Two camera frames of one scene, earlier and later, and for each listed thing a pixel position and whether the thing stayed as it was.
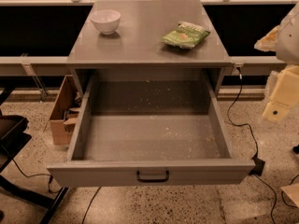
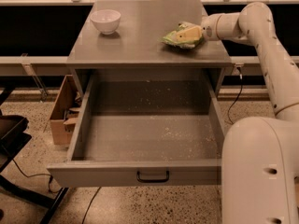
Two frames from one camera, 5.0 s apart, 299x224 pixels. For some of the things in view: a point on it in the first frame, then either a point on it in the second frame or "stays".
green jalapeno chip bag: [186, 35] stays
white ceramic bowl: [106, 21] stays
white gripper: [289, 41] to [208, 29]
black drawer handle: [152, 180] stays
